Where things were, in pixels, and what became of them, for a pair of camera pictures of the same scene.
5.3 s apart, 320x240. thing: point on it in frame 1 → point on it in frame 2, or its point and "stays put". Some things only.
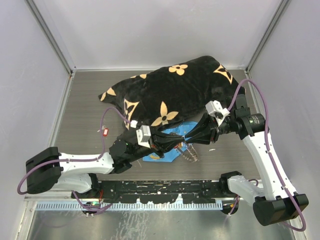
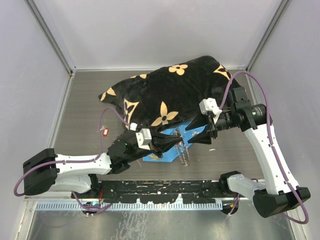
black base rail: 198,191 stays put
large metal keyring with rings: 191,155 → 183,149
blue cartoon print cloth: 181,129 stays put
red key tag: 105,132 stays put
